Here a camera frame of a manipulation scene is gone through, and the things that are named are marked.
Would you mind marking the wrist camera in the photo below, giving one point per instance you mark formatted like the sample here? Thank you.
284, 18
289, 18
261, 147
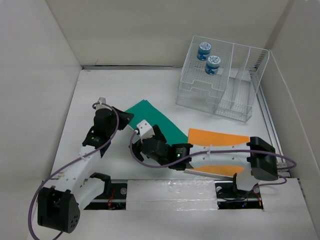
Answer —
101, 102
145, 130

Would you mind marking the white wire desk organizer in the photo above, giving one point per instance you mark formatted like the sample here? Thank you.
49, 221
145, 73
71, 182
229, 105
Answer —
230, 92

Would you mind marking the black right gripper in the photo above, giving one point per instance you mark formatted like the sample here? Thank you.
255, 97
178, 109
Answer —
137, 148

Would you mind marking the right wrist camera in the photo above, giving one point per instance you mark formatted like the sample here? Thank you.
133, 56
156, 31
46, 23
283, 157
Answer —
145, 130

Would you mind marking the blue white jar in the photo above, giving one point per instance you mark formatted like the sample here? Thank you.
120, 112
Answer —
212, 64
204, 50

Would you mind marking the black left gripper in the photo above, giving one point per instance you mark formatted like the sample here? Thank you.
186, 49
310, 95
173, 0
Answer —
124, 118

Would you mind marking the green notebook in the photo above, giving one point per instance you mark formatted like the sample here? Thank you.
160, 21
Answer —
144, 110

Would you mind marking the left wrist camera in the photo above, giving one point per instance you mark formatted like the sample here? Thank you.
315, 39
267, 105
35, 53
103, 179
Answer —
101, 102

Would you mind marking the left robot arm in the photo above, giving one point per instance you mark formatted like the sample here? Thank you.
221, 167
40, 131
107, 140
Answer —
59, 206

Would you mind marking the orange notebook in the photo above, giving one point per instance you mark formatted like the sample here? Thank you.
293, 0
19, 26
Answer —
217, 165

